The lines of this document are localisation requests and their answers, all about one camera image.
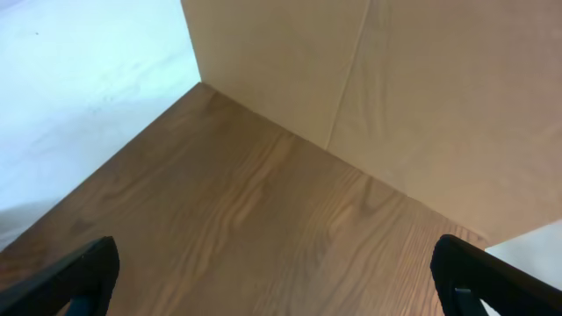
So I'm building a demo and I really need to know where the beige cardboard panel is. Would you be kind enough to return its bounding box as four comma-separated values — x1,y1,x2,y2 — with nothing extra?
183,0,561,244

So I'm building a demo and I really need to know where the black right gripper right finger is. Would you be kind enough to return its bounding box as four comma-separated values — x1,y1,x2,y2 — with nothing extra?
430,234,561,316

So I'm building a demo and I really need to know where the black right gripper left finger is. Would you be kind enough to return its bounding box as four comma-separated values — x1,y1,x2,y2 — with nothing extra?
1,236,119,316

